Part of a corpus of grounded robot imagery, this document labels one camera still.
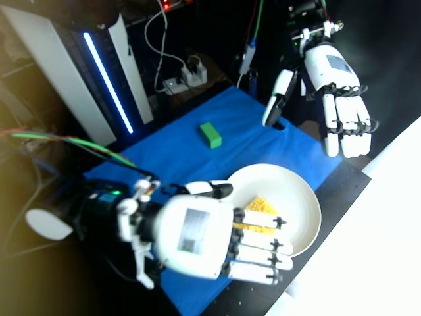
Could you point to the circuit board with red lights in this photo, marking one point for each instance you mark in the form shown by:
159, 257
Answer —
171, 4

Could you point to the white column with blue light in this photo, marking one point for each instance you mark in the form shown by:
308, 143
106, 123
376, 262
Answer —
56, 75

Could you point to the yellow bead bag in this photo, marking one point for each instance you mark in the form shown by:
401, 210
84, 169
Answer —
263, 205

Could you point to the white and blue connector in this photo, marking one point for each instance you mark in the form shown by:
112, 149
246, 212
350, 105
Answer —
248, 56

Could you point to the blue cloth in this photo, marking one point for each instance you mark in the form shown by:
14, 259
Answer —
171, 158

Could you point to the white plate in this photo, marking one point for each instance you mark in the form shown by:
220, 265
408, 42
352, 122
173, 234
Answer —
292, 197

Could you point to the green block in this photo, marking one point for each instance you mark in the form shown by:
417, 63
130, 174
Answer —
210, 135

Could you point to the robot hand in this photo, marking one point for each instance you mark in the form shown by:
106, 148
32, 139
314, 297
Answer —
325, 66
194, 237

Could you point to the white power strip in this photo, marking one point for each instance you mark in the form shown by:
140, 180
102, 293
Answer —
194, 75

